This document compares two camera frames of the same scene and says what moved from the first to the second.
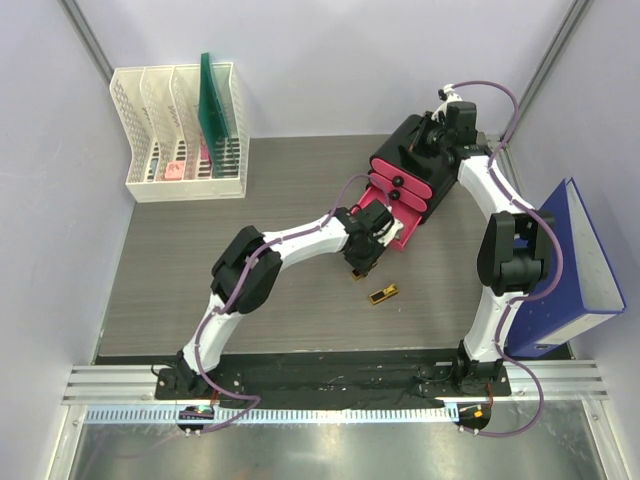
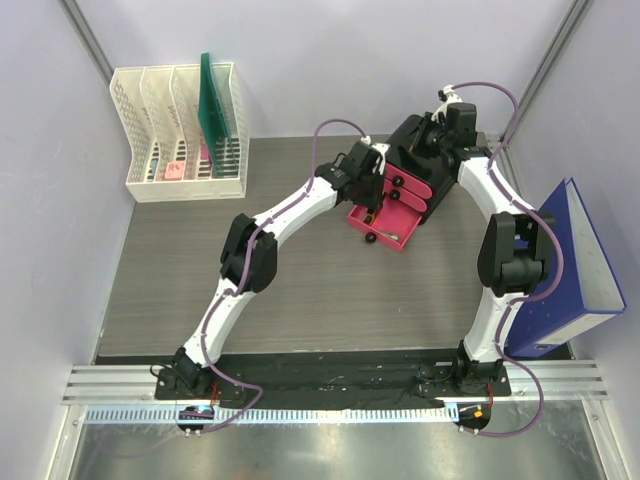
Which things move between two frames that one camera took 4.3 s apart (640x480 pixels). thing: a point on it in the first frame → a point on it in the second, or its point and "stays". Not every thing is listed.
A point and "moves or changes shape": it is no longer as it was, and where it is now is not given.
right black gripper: [428, 124] stays
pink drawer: [399, 192] stays
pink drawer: [402, 211] stays
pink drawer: [401, 177] stays
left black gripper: [363, 265] → [374, 200]
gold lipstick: [383, 294] moves or changes shape
